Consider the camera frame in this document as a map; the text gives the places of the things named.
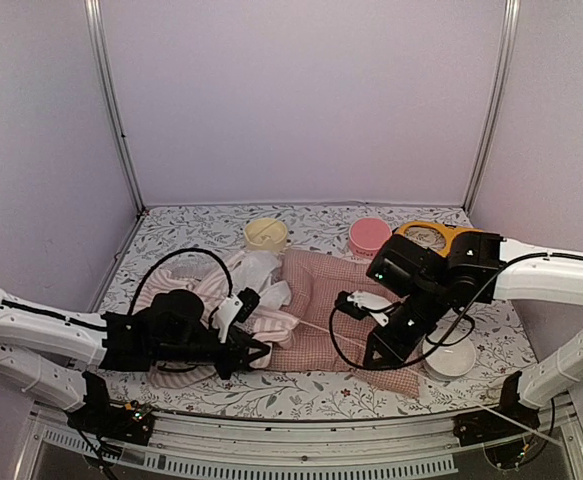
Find aluminium corner post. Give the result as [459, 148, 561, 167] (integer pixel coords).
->
[84, 0, 146, 216]
[462, 0, 521, 216]

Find floral tablecloth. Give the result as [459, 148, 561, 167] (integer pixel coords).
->
[101, 204, 536, 421]

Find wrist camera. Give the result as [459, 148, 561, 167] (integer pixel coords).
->
[335, 290, 397, 327]
[209, 288, 260, 344]

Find pink gingham cushion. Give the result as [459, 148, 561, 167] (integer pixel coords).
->
[267, 250, 419, 398]

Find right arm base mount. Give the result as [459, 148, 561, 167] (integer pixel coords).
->
[453, 404, 540, 446]

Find yellow double bowl stand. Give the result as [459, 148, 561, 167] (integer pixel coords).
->
[393, 221, 479, 257]

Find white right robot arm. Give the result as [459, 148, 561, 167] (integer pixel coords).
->
[363, 230, 583, 436]

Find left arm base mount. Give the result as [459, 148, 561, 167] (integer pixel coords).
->
[67, 401, 155, 446]

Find pink round pet bowl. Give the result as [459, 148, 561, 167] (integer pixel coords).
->
[348, 217, 392, 259]

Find white ceramic bowl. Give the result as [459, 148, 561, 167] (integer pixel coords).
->
[423, 334, 477, 381]

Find white tent pole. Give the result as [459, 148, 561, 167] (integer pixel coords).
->
[200, 294, 567, 449]

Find left aluminium corner post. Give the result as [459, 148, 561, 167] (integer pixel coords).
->
[84, 0, 146, 216]

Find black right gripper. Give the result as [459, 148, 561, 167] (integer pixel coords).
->
[364, 279, 450, 369]

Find cream pet bowl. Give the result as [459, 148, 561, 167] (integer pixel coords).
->
[244, 217, 288, 253]

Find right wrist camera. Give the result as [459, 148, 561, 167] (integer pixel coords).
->
[335, 290, 397, 327]

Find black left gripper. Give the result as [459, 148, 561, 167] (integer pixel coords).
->
[153, 326, 270, 380]

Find right aluminium corner post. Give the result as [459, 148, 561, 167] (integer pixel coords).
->
[462, 0, 521, 216]

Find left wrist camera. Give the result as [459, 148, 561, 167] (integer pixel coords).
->
[209, 288, 260, 344]

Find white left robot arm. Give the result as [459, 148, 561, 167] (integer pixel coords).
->
[0, 288, 271, 434]

